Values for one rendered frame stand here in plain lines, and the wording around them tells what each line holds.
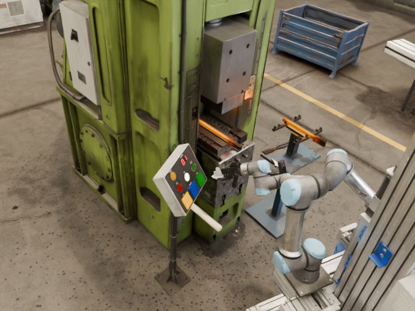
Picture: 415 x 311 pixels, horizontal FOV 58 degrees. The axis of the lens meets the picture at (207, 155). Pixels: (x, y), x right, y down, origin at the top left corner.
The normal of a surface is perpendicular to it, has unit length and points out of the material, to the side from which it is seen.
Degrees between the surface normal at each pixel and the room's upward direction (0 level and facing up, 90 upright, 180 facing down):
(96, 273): 0
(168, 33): 89
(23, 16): 90
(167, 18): 89
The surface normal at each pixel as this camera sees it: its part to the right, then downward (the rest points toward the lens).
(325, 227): 0.07, -0.78
